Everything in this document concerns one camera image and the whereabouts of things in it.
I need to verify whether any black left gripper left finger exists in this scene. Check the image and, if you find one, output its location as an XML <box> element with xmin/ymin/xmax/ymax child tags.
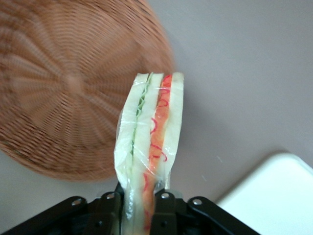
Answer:
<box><xmin>0</xmin><ymin>188</ymin><xmax>123</xmax><ymax>235</ymax></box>

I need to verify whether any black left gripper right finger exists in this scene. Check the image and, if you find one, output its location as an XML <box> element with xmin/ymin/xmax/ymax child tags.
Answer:
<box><xmin>151</xmin><ymin>189</ymin><xmax>261</xmax><ymax>235</ymax></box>

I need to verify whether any triangle sandwich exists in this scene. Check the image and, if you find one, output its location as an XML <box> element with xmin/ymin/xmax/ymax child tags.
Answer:
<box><xmin>113</xmin><ymin>71</ymin><xmax>185</xmax><ymax>235</ymax></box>

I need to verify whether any beige rectangular tray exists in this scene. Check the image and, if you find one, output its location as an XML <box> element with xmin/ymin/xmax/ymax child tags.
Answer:
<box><xmin>216</xmin><ymin>152</ymin><xmax>313</xmax><ymax>235</ymax></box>

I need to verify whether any large brown wicker basket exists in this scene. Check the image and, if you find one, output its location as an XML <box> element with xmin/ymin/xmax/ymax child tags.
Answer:
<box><xmin>0</xmin><ymin>0</ymin><xmax>176</xmax><ymax>183</ymax></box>

